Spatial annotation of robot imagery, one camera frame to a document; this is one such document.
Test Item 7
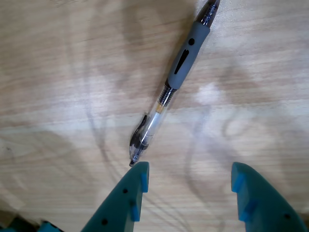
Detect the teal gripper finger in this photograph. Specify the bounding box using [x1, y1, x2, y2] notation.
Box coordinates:
[231, 161, 309, 232]
[80, 161, 150, 232]

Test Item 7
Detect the grey grip retractable pen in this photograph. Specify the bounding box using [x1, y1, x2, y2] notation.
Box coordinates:
[129, 0, 221, 168]

